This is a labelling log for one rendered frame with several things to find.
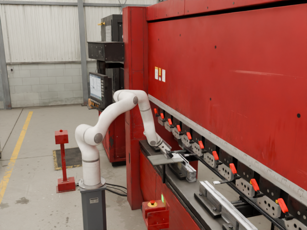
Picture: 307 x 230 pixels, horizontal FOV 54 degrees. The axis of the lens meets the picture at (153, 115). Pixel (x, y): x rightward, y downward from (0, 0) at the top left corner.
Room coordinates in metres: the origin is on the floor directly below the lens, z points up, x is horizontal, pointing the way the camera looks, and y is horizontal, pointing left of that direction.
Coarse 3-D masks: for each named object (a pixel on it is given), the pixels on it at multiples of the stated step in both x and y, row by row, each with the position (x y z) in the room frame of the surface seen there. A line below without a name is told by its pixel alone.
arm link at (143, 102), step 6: (120, 90) 2.23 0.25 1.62; (126, 90) 2.27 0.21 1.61; (132, 90) 2.27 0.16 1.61; (138, 90) 2.28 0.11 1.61; (114, 96) 2.21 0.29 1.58; (138, 96) 2.25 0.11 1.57; (144, 96) 2.27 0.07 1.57; (138, 102) 2.26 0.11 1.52; (144, 102) 2.27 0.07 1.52; (144, 108) 2.28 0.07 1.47
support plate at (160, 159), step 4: (148, 156) 2.45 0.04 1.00; (152, 156) 2.45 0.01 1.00; (156, 156) 2.45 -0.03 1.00; (160, 156) 2.45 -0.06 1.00; (164, 156) 2.45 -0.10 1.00; (152, 160) 2.36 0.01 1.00; (156, 160) 2.36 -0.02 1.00; (160, 160) 2.36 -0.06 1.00; (164, 160) 2.36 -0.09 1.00; (168, 160) 2.36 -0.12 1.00; (176, 160) 2.36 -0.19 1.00; (180, 160) 2.36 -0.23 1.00; (156, 164) 2.29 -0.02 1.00
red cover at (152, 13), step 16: (176, 0) 2.46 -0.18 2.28; (192, 0) 2.19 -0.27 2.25; (208, 0) 1.97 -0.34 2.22; (224, 0) 1.79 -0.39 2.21; (240, 0) 1.64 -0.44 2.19; (256, 0) 1.51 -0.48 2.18; (272, 0) 1.40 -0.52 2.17; (288, 0) 1.35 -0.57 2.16; (304, 0) 1.35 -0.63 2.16; (160, 16) 2.82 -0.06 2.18; (176, 16) 2.49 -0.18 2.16
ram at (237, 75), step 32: (160, 32) 2.87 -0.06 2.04; (192, 32) 2.21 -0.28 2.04; (224, 32) 1.80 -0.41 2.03; (256, 32) 1.52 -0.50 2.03; (288, 32) 1.31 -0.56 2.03; (160, 64) 2.86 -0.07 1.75; (192, 64) 2.19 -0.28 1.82; (224, 64) 1.78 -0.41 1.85; (256, 64) 1.50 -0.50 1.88; (288, 64) 1.29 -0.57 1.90; (160, 96) 2.86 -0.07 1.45; (192, 96) 2.18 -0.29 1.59; (224, 96) 1.76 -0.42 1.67; (256, 96) 1.48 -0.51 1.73; (288, 96) 1.27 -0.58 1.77; (192, 128) 2.16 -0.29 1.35; (224, 128) 1.74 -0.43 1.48; (256, 128) 1.45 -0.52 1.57; (288, 128) 1.25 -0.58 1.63; (256, 160) 1.43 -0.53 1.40; (288, 160) 1.23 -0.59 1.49; (288, 192) 1.21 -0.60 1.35
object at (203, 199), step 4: (200, 192) 2.00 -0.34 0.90; (196, 196) 1.95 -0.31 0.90; (200, 196) 1.94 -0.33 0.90; (204, 196) 1.94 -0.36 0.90; (200, 200) 1.90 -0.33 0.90; (204, 200) 1.89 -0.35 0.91; (208, 200) 1.89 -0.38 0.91; (204, 204) 1.84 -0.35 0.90; (208, 204) 1.83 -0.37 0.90; (212, 204) 1.83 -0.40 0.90; (208, 208) 1.79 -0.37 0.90; (208, 212) 1.78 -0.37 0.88; (212, 212) 1.74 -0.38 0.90; (216, 212) 1.74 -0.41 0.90; (212, 216) 1.73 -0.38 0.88; (216, 216) 1.72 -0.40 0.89; (220, 216) 1.72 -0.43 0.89
